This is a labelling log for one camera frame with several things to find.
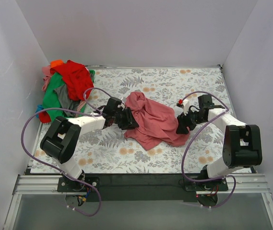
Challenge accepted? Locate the red t shirt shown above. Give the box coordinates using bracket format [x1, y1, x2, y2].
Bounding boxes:
[37, 59, 95, 123]

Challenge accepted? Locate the green t shirt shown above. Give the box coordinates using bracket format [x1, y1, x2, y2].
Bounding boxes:
[42, 67, 94, 109]

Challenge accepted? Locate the pink t shirt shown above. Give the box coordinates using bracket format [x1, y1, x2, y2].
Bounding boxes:
[124, 92, 189, 150]

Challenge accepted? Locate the floral patterned table mat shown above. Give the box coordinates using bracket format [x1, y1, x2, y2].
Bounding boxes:
[30, 68, 252, 174]

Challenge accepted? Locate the orange cloth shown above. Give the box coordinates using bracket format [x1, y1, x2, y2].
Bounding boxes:
[50, 59, 64, 68]

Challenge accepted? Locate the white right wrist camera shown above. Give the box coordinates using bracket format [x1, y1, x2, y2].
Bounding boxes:
[176, 99, 190, 114]

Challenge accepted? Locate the grey t shirt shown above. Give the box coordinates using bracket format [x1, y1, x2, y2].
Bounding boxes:
[53, 84, 80, 111]

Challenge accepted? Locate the light pink cloth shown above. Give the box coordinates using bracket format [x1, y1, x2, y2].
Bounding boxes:
[42, 65, 52, 92]

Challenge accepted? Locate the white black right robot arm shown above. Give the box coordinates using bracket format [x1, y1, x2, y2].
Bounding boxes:
[176, 92, 262, 191]

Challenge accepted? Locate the aluminium front frame rail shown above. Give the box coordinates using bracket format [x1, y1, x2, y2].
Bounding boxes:
[4, 173, 273, 230]

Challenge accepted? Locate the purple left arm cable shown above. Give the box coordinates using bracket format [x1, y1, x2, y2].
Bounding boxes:
[22, 87, 108, 218]

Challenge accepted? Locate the blue cloth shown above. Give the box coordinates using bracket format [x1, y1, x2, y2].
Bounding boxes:
[36, 104, 44, 118]

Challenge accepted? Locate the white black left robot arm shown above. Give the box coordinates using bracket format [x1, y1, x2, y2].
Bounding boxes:
[40, 97, 139, 192]

